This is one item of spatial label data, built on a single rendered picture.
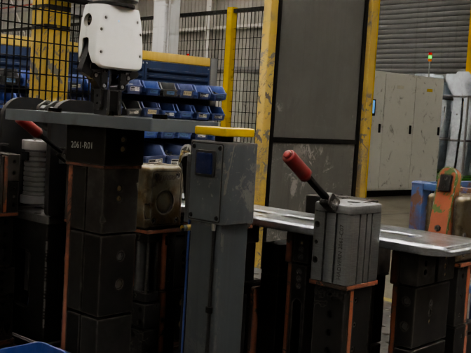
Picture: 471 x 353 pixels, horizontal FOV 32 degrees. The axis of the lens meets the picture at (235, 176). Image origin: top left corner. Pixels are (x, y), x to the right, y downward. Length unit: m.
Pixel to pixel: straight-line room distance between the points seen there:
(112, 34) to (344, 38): 3.89
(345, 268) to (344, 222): 0.07
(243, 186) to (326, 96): 3.89
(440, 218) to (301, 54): 3.43
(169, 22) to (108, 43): 5.37
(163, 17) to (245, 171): 5.58
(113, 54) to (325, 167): 3.83
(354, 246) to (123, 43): 0.48
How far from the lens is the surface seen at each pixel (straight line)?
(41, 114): 1.34
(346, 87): 5.14
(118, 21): 1.30
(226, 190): 1.09
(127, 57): 1.31
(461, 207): 1.45
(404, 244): 1.25
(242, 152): 1.11
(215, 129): 1.10
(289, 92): 4.75
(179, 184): 1.49
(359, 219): 1.18
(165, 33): 6.65
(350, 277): 1.18
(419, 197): 3.44
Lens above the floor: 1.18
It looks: 4 degrees down
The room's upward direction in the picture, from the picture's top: 3 degrees clockwise
